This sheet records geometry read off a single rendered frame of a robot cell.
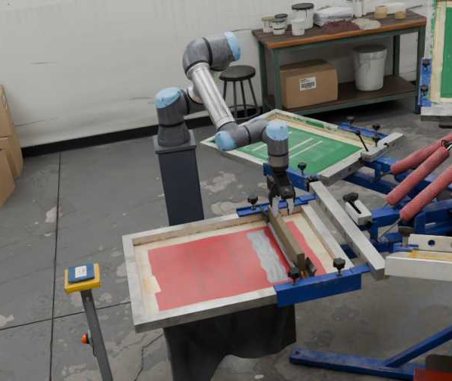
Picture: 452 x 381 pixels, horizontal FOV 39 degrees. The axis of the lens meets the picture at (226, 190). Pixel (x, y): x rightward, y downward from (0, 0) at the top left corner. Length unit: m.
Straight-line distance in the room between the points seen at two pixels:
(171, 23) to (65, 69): 1.04
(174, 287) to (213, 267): 0.18
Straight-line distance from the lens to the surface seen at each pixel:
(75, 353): 3.66
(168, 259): 2.47
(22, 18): 5.89
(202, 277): 2.34
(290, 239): 2.31
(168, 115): 2.77
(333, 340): 3.48
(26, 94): 6.06
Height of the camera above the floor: 2.30
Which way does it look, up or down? 27 degrees down
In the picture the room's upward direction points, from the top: 6 degrees counter-clockwise
